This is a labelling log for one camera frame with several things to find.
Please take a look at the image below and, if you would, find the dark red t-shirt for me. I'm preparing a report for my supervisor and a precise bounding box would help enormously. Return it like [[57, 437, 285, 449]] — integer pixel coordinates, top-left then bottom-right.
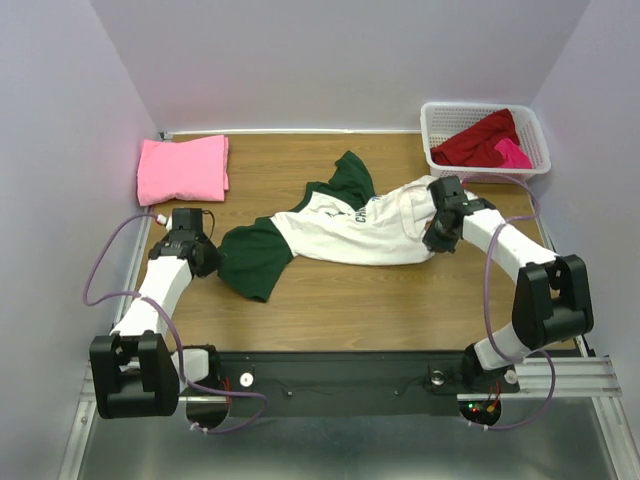
[[430, 109, 519, 168]]

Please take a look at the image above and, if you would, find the aluminium frame rail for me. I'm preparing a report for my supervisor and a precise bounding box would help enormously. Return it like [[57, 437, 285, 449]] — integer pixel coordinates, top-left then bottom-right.
[[79, 354, 624, 401]]

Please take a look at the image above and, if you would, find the white plastic basket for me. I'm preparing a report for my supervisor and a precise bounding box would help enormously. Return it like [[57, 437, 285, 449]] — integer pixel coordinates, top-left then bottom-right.
[[420, 102, 551, 183]]

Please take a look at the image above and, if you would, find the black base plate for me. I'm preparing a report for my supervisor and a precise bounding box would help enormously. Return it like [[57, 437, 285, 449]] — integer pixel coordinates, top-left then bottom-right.
[[201, 350, 519, 418]]

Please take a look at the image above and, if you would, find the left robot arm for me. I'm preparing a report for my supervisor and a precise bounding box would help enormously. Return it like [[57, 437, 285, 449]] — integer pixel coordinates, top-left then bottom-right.
[[83, 208, 223, 419]]

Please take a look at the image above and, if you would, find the white and green t-shirt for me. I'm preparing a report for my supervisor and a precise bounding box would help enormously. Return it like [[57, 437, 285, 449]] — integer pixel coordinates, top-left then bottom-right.
[[218, 151, 436, 303]]

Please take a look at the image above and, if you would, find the folded pink t-shirt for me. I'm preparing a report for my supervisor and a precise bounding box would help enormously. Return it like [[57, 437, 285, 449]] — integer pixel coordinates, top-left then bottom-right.
[[137, 135, 229, 207]]

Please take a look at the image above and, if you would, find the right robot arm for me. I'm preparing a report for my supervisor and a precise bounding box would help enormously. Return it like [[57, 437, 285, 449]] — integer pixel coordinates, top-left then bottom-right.
[[423, 176, 594, 390]]

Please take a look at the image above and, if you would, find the magenta t-shirt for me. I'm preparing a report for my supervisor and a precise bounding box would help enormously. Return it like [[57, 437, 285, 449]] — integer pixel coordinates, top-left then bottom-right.
[[494, 138, 533, 170]]

